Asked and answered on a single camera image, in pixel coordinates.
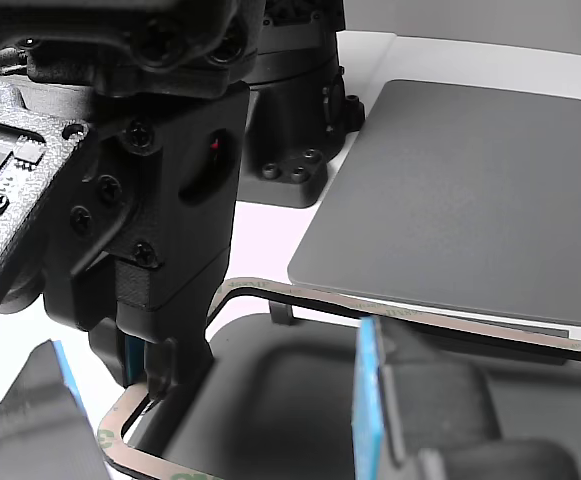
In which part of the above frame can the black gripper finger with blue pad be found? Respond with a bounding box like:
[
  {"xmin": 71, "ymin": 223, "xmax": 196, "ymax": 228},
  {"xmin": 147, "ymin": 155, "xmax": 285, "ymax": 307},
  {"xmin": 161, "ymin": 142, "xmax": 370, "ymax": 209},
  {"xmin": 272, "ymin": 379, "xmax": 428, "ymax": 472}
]
[
  {"xmin": 352, "ymin": 315, "xmax": 581, "ymax": 480},
  {"xmin": 0, "ymin": 338, "xmax": 114, "ymax": 480}
]

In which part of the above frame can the black gripper oval hole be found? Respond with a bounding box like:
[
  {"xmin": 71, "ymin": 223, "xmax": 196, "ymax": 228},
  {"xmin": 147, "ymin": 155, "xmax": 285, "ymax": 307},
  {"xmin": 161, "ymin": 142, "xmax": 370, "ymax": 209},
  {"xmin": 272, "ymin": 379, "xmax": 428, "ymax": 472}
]
[{"xmin": 43, "ymin": 81, "xmax": 251, "ymax": 402}]

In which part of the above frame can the tan rectangular adhesive frame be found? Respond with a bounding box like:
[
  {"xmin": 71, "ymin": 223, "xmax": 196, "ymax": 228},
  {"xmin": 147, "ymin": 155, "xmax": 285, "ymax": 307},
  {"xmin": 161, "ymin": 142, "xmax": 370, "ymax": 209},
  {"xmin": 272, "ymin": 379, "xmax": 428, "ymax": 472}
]
[{"xmin": 94, "ymin": 277, "xmax": 581, "ymax": 480}]

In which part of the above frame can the black six-joint robot arm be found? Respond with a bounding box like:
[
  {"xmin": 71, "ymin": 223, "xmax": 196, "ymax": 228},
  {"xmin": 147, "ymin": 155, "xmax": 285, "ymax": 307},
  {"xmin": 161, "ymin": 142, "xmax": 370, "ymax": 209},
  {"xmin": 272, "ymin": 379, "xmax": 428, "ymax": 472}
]
[{"xmin": 0, "ymin": 0, "xmax": 366, "ymax": 210}]

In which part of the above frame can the grey holder plate with ridges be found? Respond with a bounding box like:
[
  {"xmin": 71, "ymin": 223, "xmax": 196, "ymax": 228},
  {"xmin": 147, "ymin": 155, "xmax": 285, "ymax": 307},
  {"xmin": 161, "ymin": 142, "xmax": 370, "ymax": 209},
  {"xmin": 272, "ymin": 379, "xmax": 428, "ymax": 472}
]
[{"xmin": 129, "ymin": 299, "xmax": 581, "ymax": 480}]

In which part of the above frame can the flat grey plate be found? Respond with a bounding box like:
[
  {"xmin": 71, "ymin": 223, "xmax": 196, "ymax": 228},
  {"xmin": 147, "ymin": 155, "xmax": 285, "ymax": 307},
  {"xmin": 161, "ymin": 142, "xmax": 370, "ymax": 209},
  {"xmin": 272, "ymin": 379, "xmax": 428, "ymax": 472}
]
[{"xmin": 287, "ymin": 78, "xmax": 581, "ymax": 329}]

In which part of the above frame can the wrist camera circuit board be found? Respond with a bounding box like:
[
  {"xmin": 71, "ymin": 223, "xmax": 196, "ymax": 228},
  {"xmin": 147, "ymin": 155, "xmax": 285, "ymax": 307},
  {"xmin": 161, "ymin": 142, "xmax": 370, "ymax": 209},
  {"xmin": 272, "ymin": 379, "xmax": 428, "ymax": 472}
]
[{"xmin": 0, "ymin": 79, "xmax": 94, "ymax": 324}]

